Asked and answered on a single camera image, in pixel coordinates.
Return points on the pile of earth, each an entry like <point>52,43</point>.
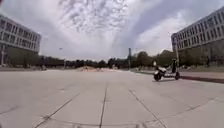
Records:
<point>87,69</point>

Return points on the grey building with window rows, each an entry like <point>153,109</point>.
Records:
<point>203,38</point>
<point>15,41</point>

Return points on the row of trees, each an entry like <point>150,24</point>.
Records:
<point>100,62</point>

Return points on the white and black scooter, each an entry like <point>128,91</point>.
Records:
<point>163,72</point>

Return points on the dark pole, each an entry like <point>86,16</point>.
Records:
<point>129,58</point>

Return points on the grey paved plaza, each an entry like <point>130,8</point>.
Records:
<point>106,96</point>

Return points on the sign on pole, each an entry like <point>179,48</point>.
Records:
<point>174,45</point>

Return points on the raised kerbed pavement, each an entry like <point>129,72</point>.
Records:
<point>203,76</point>

